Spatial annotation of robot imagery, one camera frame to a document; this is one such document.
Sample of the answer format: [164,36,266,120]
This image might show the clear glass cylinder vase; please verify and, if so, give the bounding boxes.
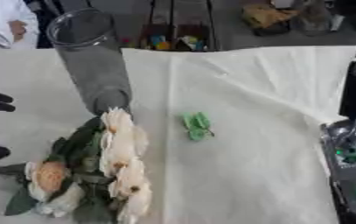
[44,8,135,116]

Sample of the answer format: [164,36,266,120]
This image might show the person's hand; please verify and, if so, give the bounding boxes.
[7,19,30,43]

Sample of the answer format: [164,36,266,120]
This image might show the person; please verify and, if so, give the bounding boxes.
[0,0,43,53]

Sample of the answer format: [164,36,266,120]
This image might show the grey translucent container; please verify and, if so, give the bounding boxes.
[298,0,337,37]

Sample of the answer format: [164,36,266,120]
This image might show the peach artificial flower stem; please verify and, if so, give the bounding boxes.
[0,159,89,219]

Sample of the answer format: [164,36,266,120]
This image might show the brown bag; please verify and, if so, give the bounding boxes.
[240,3,300,37]

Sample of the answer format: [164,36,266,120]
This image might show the white artificial flower spray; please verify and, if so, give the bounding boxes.
[52,106,155,224]

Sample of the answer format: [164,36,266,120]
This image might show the small green toy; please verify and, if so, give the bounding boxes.
[180,111,216,142]

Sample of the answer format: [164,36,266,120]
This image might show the dark rack with colourful items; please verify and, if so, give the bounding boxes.
[133,0,220,53]

